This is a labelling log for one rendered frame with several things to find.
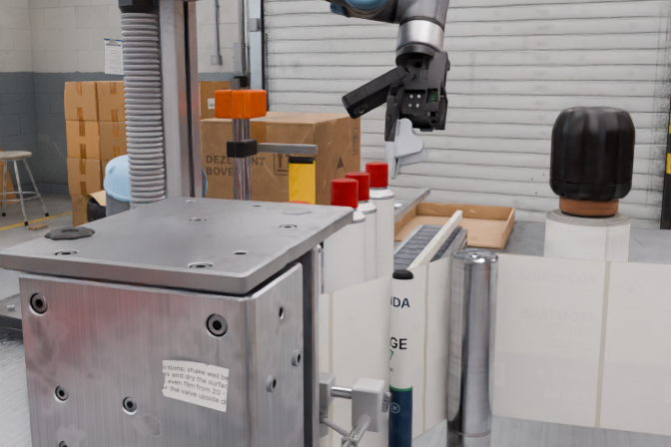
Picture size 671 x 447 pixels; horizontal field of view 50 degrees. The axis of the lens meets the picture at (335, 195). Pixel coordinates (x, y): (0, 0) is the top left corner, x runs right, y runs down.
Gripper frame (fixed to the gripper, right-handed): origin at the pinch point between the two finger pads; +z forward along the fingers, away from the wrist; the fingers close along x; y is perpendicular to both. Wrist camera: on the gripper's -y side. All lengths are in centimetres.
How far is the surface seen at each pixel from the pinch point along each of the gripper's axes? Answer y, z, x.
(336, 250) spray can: 1.1, 18.8, -21.0
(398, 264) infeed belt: -1.5, 9.9, 19.7
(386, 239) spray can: 2.4, 12.2, -4.2
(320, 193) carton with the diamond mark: -19.7, -3.8, 22.9
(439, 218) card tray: -7, -18, 78
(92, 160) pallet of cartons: -275, -103, 263
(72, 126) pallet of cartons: -290, -122, 252
